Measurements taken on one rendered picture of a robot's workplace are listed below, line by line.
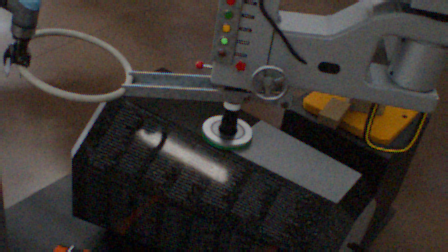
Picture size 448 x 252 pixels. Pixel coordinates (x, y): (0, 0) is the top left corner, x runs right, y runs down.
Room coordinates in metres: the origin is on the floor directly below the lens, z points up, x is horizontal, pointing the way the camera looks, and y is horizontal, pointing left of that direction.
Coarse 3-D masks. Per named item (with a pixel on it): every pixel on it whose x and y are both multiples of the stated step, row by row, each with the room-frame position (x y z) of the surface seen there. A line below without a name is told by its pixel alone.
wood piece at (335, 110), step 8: (328, 104) 2.53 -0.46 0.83; (336, 104) 2.54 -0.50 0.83; (344, 104) 2.56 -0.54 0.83; (320, 112) 2.44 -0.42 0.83; (328, 112) 2.45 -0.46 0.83; (336, 112) 2.46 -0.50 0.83; (344, 112) 2.48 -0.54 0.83; (320, 120) 2.42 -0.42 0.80; (328, 120) 2.40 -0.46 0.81; (336, 120) 2.39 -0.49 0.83
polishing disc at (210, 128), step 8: (208, 120) 2.08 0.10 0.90; (216, 120) 2.09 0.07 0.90; (240, 120) 2.13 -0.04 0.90; (208, 128) 2.02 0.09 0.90; (216, 128) 2.03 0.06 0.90; (240, 128) 2.07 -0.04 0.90; (248, 128) 2.08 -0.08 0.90; (208, 136) 1.97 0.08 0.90; (216, 136) 1.98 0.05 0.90; (224, 136) 1.99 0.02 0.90; (232, 136) 2.00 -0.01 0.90; (240, 136) 2.01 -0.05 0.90; (248, 136) 2.02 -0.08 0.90; (224, 144) 1.93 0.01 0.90; (232, 144) 1.94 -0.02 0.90; (240, 144) 1.95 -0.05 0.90
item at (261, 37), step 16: (256, 0) 1.93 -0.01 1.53; (272, 0) 1.93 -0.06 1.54; (240, 16) 1.93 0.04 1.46; (256, 16) 1.93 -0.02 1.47; (272, 16) 1.93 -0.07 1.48; (240, 32) 1.93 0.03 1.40; (256, 32) 1.93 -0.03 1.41; (272, 32) 1.93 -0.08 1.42; (240, 48) 1.93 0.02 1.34; (256, 48) 1.93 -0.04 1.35; (224, 64) 1.93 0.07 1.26; (256, 64) 1.93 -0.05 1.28; (224, 80) 1.93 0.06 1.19; (240, 80) 1.93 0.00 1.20; (256, 80) 1.93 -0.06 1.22
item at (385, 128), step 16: (320, 96) 2.68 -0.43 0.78; (336, 96) 2.71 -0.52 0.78; (352, 112) 2.58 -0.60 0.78; (384, 112) 2.64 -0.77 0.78; (400, 112) 2.67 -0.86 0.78; (416, 112) 2.71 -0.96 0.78; (352, 128) 2.45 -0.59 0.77; (384, 128) 2.48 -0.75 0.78; (400, 128) 2.52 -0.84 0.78; (384, 144) 2.38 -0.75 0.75
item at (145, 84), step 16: (144, 80) 2.09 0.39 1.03; (160, 80) 2.09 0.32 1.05; (176, 80) 2.09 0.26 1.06; (192, 80) 2.09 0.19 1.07; (208, 80) 2.09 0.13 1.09; (144, 96) 1.98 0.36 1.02; (160, 96) 1.98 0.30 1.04; (176, 96) 1.98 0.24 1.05; (192, 96) 1.98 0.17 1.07; (208, 96) 1.98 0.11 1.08; (224, 96) 1.98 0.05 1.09; (240, 96) 1.98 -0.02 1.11; (272, 96) 1.98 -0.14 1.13
